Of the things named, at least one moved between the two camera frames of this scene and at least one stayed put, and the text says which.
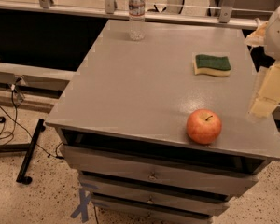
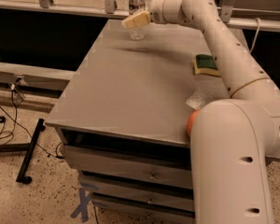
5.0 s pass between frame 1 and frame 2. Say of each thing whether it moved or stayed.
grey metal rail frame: stayed
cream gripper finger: moved
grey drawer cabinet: stayed
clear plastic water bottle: stayed
